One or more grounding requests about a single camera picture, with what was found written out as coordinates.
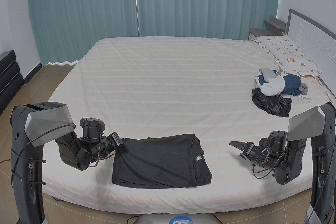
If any bed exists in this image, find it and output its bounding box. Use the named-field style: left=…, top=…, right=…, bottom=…
left=39, top=8, right=336, bottom=215

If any white printed pillow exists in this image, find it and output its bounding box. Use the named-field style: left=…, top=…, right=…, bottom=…
left=251, top=35, right=322, bottom=77

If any black cable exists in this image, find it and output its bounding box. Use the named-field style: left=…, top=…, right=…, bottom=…
left=253, top=165, right=273, bottom=179

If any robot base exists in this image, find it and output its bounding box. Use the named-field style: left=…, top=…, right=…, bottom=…
left=130, top=214, right=223, bottom=224

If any grey bedside table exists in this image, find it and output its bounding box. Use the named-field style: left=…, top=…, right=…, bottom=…
left=249, top=15, right=286, bottom=40

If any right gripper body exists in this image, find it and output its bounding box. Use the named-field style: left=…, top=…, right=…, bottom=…
left=239, top=142, right=260, bottom=164

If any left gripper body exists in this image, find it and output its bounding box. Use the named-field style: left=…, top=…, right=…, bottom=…
left=104, top=132, right=124, bottom=154

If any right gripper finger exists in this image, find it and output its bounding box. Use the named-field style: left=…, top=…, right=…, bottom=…
left=229, top=141, right=247, bottom=151

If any black shiny garment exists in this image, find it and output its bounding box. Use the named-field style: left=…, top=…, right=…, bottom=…
left=251, top=88, right=292, bottom=118

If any black chest of drawers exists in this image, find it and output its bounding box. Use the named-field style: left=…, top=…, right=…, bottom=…
left=0, top=50, right=25, bottom=114

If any pile of clothes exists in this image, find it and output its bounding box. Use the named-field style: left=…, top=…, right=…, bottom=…
left=254, top=68, right=313, bottom=104

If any black T-shirt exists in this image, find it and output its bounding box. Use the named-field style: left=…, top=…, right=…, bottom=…
left=112, top=133, right=213, bottom=189

